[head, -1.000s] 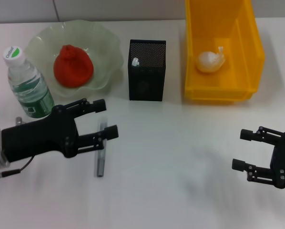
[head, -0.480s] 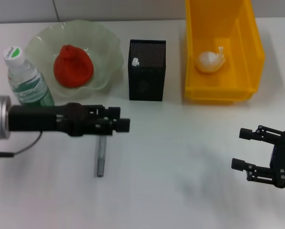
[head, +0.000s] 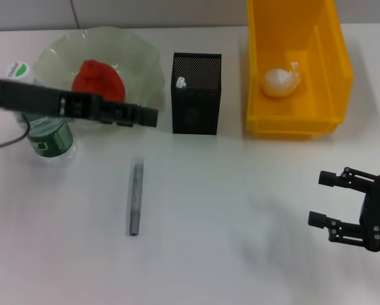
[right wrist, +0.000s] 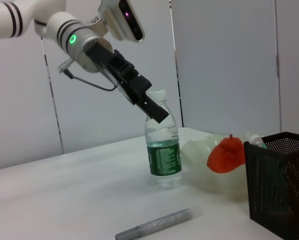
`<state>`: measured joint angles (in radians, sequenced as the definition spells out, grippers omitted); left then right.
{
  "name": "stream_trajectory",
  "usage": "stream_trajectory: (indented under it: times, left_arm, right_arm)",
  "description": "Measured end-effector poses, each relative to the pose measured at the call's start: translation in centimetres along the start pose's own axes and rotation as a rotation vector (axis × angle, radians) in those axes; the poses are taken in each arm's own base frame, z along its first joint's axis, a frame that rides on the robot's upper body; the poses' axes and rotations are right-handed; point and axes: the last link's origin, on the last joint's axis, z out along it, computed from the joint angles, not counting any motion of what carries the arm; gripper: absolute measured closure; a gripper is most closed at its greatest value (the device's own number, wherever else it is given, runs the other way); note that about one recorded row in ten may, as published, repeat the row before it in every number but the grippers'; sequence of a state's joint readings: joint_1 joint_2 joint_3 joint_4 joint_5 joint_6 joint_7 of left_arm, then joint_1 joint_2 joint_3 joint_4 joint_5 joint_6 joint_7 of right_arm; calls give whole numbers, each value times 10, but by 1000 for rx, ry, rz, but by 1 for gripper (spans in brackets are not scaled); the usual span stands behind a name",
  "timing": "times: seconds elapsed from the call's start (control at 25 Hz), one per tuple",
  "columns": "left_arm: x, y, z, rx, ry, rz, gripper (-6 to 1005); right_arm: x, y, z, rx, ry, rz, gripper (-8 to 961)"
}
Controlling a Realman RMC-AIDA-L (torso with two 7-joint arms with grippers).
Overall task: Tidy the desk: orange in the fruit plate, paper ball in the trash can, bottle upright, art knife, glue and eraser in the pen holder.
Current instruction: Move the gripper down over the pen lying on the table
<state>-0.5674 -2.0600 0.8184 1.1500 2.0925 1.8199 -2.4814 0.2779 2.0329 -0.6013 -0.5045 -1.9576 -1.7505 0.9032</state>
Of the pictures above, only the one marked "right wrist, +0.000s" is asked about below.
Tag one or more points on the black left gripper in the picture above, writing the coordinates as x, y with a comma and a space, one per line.
114, 65

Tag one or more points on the clear bottle with green label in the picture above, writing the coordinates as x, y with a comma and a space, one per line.
164, 160

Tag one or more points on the red-orange soft orange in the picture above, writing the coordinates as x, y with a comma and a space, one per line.
224, 157

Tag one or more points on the mint green utility knife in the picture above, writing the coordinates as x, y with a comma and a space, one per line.
255, 138

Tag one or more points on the grey metallic pen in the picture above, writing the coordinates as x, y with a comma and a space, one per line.
154, 223

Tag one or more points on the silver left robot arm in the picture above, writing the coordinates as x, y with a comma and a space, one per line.
64, 32

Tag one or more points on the pale green glass fruit plate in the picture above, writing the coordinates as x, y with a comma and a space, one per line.
204, 175

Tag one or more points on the black mesh pen holder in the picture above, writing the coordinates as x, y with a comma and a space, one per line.
277, 187

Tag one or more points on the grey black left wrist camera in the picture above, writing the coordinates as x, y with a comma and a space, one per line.
122, 17

